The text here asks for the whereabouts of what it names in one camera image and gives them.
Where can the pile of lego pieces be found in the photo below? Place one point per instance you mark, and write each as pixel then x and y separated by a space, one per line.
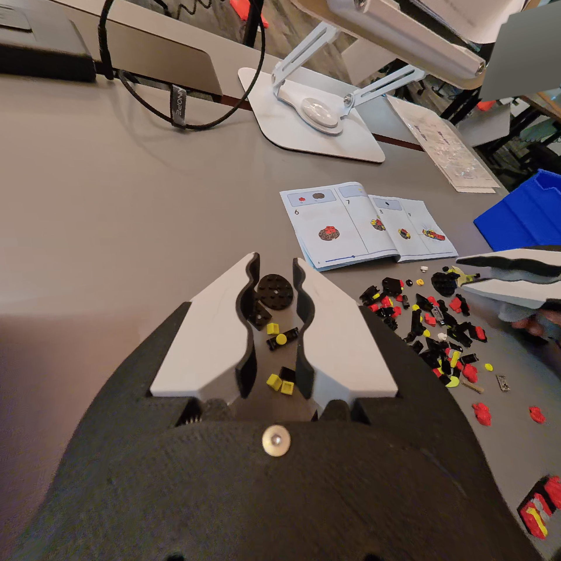
pixel 438 350

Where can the blue plastic bin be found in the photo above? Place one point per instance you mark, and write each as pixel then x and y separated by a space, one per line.
pixel 521 219

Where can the person's right hand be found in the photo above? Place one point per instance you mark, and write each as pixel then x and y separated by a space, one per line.
pixel 543 326

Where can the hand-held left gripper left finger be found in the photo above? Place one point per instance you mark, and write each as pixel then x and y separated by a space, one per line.
pixel 201 346

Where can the small yellow lego brick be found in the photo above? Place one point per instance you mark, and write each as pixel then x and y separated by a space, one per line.
pixel 274 382
pixel 287 388
pixel 273 329

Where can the red lego flower piece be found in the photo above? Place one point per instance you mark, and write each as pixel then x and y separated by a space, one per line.
pixel 482 414

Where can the small black lego bracket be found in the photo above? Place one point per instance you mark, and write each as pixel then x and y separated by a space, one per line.
pixel 503 382

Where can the small black lego piece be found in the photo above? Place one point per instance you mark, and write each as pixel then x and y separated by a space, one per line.
pixel 287 374

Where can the black studded lego plate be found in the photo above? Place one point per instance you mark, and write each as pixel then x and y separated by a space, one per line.
pixel 261 316

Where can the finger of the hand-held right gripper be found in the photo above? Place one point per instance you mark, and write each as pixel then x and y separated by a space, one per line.
pixel 504 293
pixel 526 255

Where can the grey flat panel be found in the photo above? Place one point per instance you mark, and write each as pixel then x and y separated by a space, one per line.
pixel 166 57

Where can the clear plastic bag with sheet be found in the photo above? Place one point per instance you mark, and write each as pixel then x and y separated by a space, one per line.
pixel 447 144

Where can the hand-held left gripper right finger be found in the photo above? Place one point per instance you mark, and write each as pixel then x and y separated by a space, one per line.
pixel 346 350

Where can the red yellow lego assembly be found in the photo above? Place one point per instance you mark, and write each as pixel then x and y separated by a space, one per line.
pixel 537 512

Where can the instruction booklet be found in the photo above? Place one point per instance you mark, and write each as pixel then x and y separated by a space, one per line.
pixel 363 228

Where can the black round lego plate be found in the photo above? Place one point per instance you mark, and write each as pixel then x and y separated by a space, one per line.
pixel 274 291
pixel 443 285

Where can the black flat device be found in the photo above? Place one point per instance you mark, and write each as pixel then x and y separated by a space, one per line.
pixel 44 61

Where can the red object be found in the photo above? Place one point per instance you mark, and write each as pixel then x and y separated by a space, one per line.
pixel 245 13

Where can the black plate with yellow stud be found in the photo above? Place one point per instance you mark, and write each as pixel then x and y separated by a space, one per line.
pixel 289 335

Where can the red rounded lego plate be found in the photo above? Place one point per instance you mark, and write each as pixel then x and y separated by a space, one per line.
pixel 470 373

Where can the red black lego claw assembly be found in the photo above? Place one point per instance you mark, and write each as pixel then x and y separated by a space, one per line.
pixel 456 303

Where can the brown lego bar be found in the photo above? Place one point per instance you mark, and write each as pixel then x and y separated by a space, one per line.
pixel 472 387

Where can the black pole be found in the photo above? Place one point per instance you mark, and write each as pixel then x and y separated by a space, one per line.
pixel 253 22

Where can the white tray with disc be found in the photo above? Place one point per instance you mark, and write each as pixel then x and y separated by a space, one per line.
pixel 315 136

